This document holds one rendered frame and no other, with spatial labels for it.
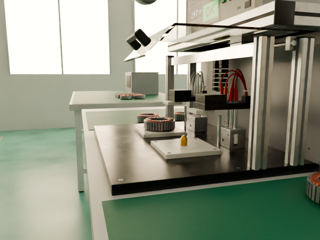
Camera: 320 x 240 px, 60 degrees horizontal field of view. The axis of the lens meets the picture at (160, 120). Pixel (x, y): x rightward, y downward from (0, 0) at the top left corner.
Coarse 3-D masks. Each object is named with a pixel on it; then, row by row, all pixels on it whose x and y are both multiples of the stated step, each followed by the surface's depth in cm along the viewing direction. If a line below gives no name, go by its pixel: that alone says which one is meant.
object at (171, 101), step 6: (174, 90) 96; (180, 90) 96; (186, 90) 97; (174, 96) 96; (180, 96) 96; (186, 96) 97; (192, 96) 98; (168, 102) 96; (174, 102) 96; (180, 102) 97; (198, 114) 100
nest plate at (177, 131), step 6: (138, 126) 104; (138, 132) 98; (144, 132) 93; (150, 132) 93; (156, 132) 93; (162, 132) 93; (168, 132) 93; (174, 132) 93; (180, 132) 94; (186, 132) 94
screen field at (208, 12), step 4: (216, 0) 81; (208, 4) 86; (212, 4) 84; (216, 4) 81; (204, 8) 89; (208, 8) 87; (212, 8) 84; (216, 8) 82; (204, 12) 89; (208, 12) 87; (212, 12) 84; (216, 12) 82; (204, 16) 89; (208, 16) 87; (212, 16) 84; (216, 16) 82; (204, 20) 89
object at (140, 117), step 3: (138, 114) 133; (141, 114) 134; (144, 114) 136; (147, 114) 136; (150, 114) 136; (153, 114) 136; (156, 114) 134; (159, 114) 136; (138, 117) 131; (141, 117) 129; (144, 117) 128; (147, 117) 129; (138, 120) 131; (141, 120) 129
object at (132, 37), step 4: (136, 32) 54; (140, 32) 55; (144, 32) 55; (132, 36) 57; (136, 36) 55; (140, 36) 55; (144, 36) 55; (128, 40) 62; (132, 40) 60; (136, 40) 64; (140, 40) 55; (144, 40) 55; (148, 40) 55; (132, 44) 64; (136, 44) 64; (140, 44) 64; (144, 44) 55; (148, 44) 56; (136, 48) 64
